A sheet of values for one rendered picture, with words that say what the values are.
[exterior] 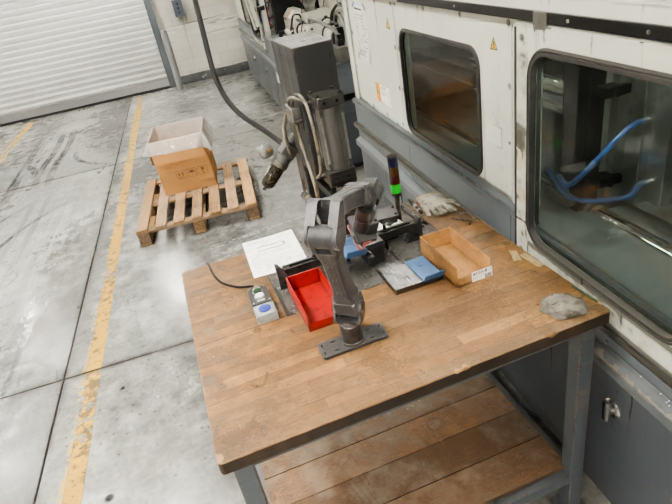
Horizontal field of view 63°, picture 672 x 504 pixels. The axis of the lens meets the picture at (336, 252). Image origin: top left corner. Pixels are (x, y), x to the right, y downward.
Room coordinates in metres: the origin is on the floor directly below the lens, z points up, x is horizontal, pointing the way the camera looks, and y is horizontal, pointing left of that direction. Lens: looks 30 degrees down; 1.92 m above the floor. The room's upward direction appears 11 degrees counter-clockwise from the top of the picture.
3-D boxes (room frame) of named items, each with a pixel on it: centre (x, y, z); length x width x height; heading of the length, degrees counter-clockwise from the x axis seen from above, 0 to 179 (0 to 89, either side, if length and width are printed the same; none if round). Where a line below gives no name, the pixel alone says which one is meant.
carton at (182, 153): (4.98, 1.21, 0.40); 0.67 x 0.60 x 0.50; 6
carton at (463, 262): (1.54, -0.39, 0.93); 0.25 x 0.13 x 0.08; 14
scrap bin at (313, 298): (1.46, 0.10, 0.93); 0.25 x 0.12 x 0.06; 14
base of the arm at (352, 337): (1.24, 0.00, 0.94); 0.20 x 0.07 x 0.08; 104
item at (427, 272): (1.51, -0.28, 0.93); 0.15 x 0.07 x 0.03; 15
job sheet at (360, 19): (3.32, -0.38, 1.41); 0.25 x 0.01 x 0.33; 10
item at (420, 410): (1.50, -0.06, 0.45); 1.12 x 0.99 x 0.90; 104
